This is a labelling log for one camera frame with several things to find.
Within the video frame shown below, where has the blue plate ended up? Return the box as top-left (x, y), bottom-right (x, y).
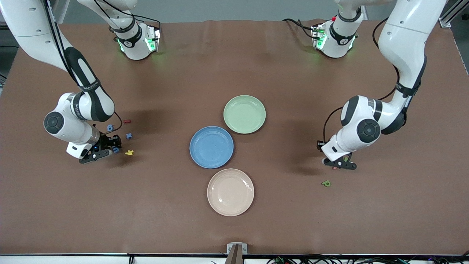
top-left (189, 126), bottom-right (234, 169)

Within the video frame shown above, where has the green plate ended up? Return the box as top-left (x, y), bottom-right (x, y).
top-left (223, 95), bottom-right (266, 134)

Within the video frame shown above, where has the grey metal bracket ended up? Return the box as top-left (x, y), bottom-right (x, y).
top-left (227, 242), bottom-right (248, 255)

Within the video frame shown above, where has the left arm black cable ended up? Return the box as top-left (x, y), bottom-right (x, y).
top-left (322, 16), bottom-right (402, 143)

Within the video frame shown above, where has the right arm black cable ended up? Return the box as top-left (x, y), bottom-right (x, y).
top-left (42, 0), bottom-right (123, 138)

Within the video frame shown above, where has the black base cable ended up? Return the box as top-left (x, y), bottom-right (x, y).
top-left (282, 18), bottom-right (316, 40)
top-left (130, 14), bottom-right (162, 39)

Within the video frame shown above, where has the beige plate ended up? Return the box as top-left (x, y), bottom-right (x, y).
top-left (207, 168), bottom-right (255, 217)

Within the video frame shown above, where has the dark camera post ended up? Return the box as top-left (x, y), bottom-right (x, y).
top-left (224, 245), bottom-right (243, 264)

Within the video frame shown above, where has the brown table cover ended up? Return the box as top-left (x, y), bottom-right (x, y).
top-left (0, 19), bottom-right (469, 256)

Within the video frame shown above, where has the aluminium frame profile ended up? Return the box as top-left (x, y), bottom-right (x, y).
top-left (439, 0), bottom-right (469, 28)

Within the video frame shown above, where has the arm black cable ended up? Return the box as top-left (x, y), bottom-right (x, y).
top-left (322, 16), bottom-right (402, 143)
top-left (42, 0), bottom-right (123, 138)

